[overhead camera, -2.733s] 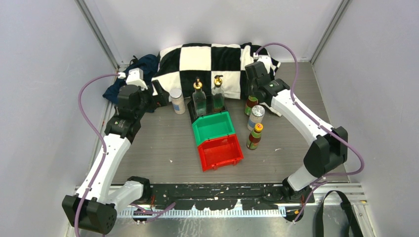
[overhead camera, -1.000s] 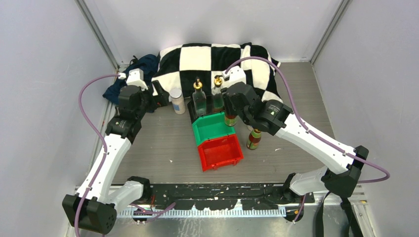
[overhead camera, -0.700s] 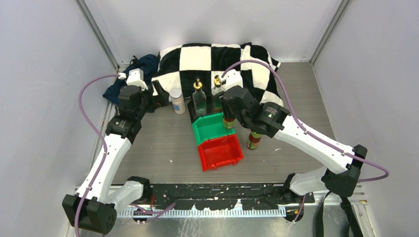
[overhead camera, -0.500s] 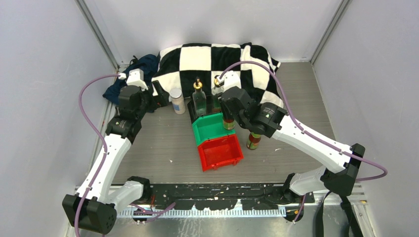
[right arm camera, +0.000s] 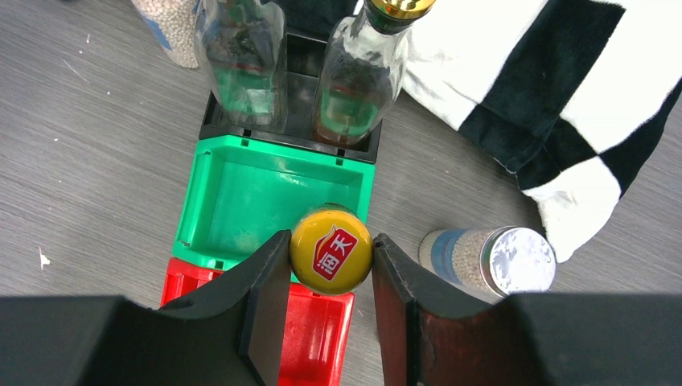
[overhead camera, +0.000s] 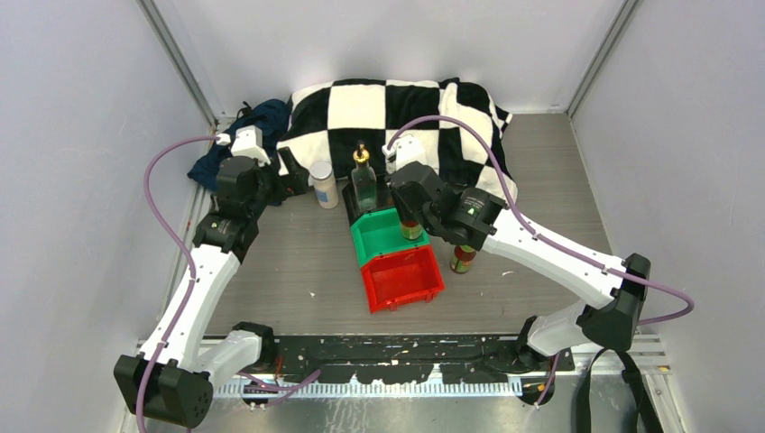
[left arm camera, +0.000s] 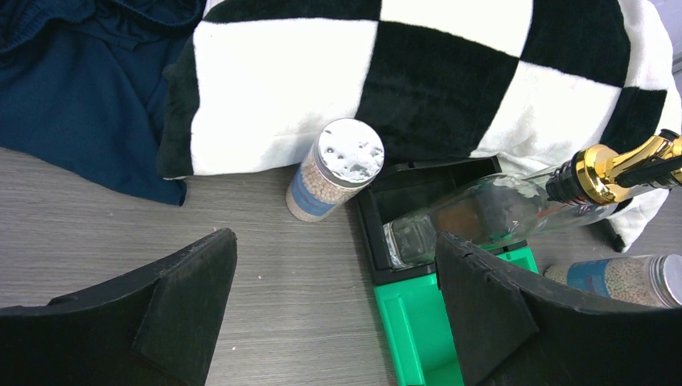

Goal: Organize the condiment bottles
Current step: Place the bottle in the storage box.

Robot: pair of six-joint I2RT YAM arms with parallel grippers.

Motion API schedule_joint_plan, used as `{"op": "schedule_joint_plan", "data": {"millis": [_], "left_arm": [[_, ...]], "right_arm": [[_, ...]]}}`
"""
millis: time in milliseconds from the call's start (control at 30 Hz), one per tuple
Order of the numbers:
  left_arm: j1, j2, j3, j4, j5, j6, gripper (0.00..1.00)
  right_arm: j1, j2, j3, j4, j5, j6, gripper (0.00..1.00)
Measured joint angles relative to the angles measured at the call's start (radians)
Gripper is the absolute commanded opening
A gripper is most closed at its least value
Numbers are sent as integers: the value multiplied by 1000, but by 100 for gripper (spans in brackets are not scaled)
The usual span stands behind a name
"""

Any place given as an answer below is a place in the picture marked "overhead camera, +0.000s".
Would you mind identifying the yellow-capped sauce bottle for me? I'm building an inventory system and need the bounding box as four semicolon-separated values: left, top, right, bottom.
449;245;477;274
397;204;423;241

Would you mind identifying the gold-top clear glass bottle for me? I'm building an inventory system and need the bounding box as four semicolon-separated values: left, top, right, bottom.
351;141;377;213

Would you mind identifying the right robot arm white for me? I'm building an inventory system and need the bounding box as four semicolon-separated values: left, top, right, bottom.
388;161;650;371

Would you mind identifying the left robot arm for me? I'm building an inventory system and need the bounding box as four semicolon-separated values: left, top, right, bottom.
114;145;287;432

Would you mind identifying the silver-lid spice jar left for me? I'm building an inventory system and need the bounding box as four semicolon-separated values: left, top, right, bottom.
309;161;339;209

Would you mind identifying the dark blue cloth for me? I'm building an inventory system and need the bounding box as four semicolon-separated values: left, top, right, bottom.
188;99;289;206

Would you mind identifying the black white checkered blanket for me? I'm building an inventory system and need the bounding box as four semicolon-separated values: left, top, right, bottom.
276;78;518;198

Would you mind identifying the red plastic bin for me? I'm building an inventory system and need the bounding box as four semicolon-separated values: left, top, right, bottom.
361;245;445;314

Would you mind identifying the black plastic bin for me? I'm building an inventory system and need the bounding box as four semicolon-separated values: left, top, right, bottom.
341;176;395;226

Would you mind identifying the green plastic bin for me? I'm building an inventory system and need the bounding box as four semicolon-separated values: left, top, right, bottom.
350;207;429;267

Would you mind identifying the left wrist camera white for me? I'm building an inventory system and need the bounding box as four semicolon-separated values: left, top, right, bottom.
215;125;271;167

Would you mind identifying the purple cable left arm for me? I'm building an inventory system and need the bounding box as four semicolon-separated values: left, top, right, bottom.
134;134;324;433

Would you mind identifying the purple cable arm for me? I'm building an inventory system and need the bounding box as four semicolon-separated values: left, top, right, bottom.
134;134;324;433
385;115;696;408

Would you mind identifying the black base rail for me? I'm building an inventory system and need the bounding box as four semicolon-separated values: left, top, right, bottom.
275;334;552;385

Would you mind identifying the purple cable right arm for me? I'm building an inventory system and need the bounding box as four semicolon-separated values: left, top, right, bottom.
385;115;696;408

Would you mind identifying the black strap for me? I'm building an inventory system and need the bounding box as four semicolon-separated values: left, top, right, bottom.
575;347;665;433

